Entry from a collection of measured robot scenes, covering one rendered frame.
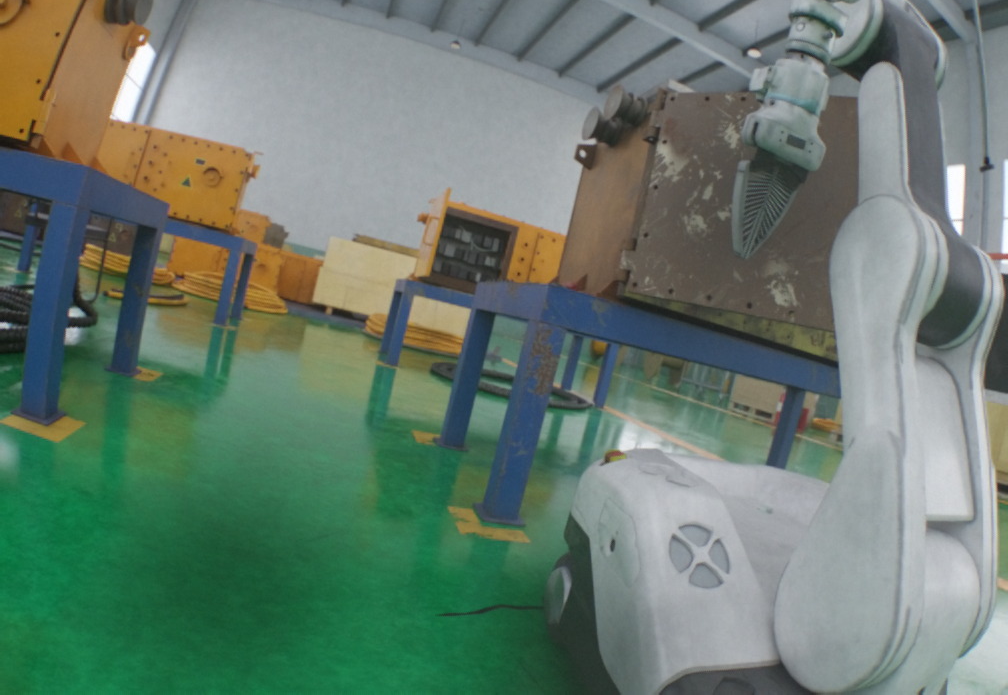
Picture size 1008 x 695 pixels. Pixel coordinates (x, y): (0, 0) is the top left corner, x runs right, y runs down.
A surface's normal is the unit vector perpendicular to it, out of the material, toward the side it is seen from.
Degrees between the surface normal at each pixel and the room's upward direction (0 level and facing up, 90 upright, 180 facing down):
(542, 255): 90
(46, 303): 90
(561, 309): 90
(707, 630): 38
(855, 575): 90
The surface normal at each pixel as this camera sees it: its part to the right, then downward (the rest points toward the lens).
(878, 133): -0.95, -0.24
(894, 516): -0.84, -0.33
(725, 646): 0.29, -0.74
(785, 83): -0.76, 0.00
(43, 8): 0.52, 0.13
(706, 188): -0.62, -0.16
